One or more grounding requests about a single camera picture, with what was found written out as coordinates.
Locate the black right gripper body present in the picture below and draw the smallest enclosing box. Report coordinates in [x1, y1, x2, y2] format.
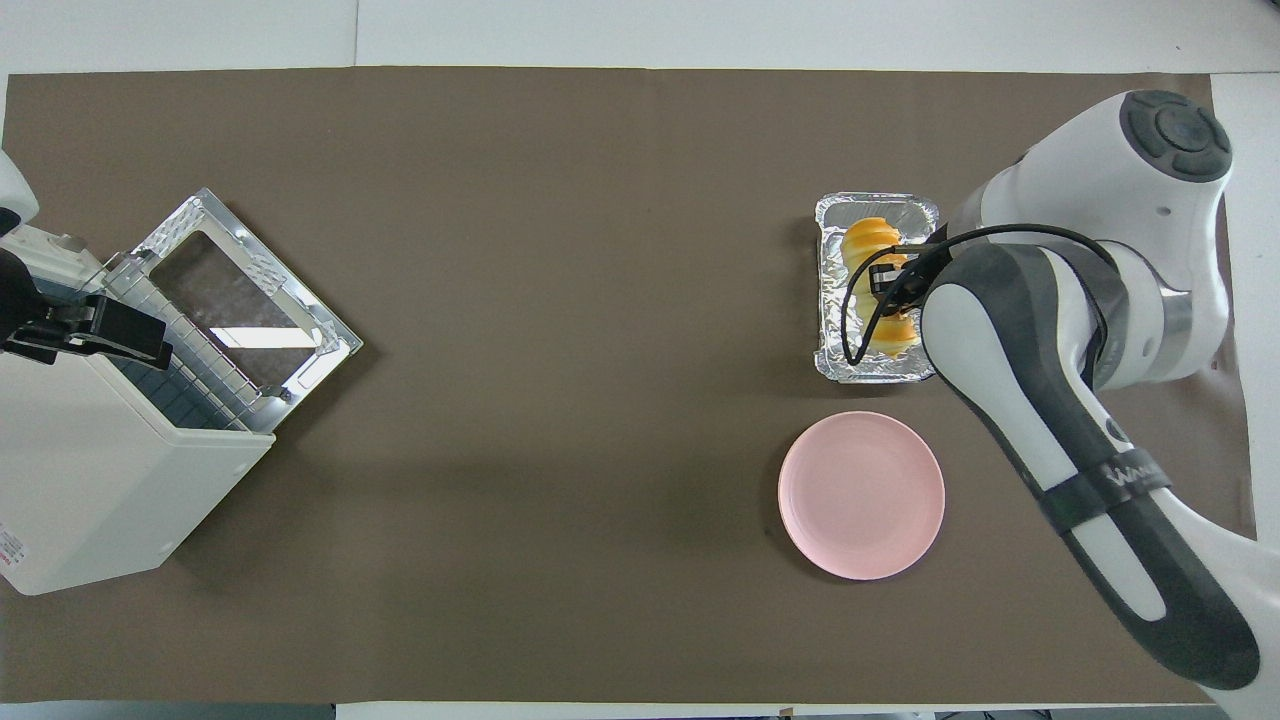
[893, 240, 953, 311]

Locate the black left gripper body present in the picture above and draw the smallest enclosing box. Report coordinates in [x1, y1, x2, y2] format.
[0, 248, 107, 353]

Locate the yellow ridged bread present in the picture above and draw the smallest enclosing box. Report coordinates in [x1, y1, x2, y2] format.
[841, 216, 922, 362]

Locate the aluminium foil tray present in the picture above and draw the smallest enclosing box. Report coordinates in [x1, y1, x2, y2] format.
[814, 192, 944, 385]

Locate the silver glass oven door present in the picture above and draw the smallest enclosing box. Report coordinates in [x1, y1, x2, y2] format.
[130, 188, 364, 432]

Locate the white toaster oven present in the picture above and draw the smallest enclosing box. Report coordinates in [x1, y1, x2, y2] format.
[0, 225, 277, 597]

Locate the pink round plate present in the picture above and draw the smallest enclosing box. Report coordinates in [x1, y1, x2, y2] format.
[778, 411, 946, 581]

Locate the brown table mat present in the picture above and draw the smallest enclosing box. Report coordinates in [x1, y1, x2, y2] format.
[0, 67, 1276, 706]

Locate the metal oven wire rack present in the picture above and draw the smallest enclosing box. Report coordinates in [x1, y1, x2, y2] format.
[100, 254, 264, 432]

